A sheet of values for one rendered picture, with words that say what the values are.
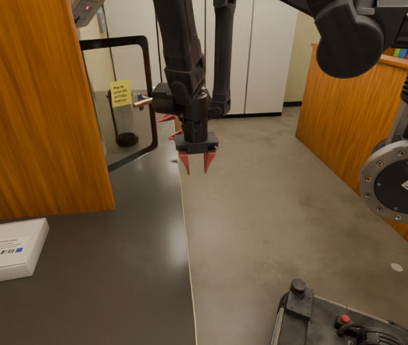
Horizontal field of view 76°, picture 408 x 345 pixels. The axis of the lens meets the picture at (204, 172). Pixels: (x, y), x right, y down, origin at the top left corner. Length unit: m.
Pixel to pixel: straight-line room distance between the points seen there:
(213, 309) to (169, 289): 1.08
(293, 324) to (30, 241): 1.13
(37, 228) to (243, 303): 1.24
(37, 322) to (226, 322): 1.16
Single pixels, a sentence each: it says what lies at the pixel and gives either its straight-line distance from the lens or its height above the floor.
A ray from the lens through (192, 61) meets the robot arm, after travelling 0.52.
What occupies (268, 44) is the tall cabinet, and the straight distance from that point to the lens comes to 4.11.
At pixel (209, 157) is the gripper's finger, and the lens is 0.64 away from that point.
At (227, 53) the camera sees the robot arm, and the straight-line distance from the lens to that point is 0.99.
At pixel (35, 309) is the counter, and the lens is 0.69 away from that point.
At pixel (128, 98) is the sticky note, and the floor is 1.21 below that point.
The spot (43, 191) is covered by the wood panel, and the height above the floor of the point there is 1.03.
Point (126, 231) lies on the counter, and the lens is 0.77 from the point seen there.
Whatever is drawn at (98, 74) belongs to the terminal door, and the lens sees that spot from 0.85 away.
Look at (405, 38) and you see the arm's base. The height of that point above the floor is 1.43.
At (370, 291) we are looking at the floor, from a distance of 2.02.
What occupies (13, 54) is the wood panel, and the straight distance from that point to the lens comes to 0.73.
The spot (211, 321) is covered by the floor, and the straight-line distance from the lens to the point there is 1.66.
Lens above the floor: 1.46
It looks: 32 degrees down
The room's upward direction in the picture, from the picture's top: straight up
